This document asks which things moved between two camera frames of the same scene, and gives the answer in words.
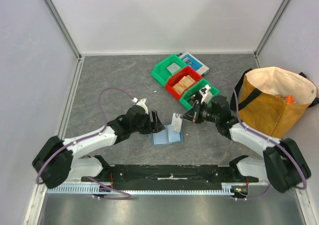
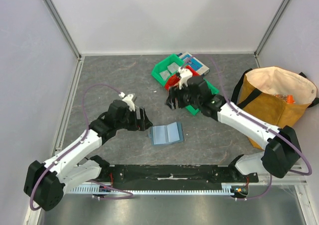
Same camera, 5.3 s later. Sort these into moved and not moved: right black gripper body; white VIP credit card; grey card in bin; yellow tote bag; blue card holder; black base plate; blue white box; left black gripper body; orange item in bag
Moved: white VIP credit card; right black gripper body; left black gripper body
Not moved: blue card holder; blue white box; black base plate; yellow tote bag; orange item in bag; grey card in bin
